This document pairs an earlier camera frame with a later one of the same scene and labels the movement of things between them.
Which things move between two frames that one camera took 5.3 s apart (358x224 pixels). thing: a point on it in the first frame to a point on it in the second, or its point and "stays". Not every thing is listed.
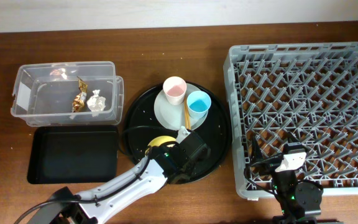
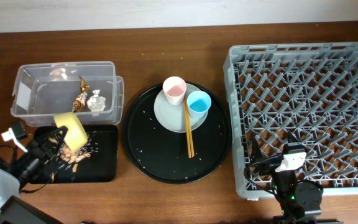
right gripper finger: (291, 138) stays
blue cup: (198, 102) stays
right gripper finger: (256, 153) stays
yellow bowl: (160, 140) to (76, 135)
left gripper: (191, 169) to (35, 147)
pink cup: (174, 88) stays
